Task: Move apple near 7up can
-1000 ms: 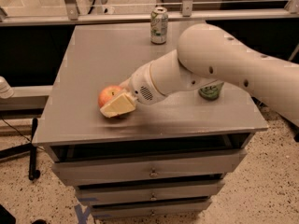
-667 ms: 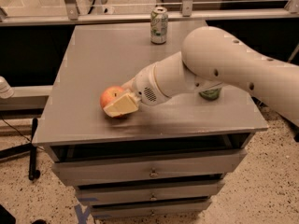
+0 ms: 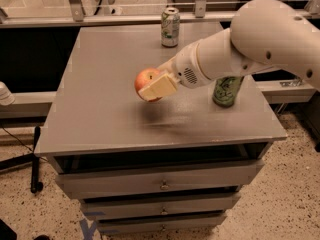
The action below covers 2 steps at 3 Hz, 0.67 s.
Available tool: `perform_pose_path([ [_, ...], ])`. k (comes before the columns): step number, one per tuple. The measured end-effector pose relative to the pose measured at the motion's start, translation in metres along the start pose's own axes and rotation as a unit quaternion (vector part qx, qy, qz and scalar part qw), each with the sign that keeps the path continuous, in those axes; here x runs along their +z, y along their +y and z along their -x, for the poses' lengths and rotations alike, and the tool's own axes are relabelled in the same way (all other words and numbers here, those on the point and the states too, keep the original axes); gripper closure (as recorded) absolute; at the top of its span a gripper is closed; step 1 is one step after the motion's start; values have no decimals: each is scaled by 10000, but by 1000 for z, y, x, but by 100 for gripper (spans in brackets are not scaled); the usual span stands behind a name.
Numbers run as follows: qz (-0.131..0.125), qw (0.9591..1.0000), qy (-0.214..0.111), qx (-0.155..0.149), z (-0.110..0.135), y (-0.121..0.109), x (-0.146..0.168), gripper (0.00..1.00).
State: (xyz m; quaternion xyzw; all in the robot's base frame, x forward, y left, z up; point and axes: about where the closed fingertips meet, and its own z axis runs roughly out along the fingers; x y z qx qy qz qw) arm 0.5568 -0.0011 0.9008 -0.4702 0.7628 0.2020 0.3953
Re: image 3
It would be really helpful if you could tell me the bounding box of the white cylindrical object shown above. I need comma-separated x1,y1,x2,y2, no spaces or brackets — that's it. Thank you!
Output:
0,82,15,106

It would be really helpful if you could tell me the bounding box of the red-orange apple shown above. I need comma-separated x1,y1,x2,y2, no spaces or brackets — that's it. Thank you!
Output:
134,68,160,99

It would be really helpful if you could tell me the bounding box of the grey drawer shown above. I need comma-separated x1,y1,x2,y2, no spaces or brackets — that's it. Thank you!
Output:
56,160,264,199
98,212,226,235
81,193,240,220

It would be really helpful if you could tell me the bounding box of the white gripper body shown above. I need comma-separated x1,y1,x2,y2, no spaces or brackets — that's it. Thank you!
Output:
158,43,212,89

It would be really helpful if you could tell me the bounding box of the bottom grey drawer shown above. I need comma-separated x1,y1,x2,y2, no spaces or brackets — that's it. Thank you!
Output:
98,212,226,235

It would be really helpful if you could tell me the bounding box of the black tripod stand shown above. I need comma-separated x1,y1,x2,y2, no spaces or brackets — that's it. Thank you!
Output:
0,126,43,194

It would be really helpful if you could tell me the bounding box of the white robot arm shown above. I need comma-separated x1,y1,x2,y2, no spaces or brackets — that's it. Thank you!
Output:
138,0,320,101

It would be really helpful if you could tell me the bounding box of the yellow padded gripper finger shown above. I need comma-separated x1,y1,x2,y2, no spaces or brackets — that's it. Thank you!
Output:
139,71,179,101

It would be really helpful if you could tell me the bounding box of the grey drawer cabinet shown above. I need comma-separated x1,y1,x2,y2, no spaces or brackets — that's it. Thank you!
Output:
34,21,289,236

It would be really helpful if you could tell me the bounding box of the top grey drawer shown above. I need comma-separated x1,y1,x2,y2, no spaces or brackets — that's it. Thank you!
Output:
56,160,264,199

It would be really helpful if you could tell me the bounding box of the green LaCroix can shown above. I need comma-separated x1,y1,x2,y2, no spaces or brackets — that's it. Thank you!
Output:
212,77,243,108

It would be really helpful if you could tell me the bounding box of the grey metal railing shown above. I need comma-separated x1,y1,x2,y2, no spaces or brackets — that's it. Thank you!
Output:
0,0,319,28

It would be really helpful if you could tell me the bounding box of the white green 7up can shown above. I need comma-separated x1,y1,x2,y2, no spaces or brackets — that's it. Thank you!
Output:
161,7,180,47

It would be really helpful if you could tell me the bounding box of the blue floor tape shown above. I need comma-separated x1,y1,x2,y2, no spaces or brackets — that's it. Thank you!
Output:
78,211,119,240

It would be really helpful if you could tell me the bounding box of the middle grey drawer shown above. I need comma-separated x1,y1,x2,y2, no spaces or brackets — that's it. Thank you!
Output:
81,193,240,220

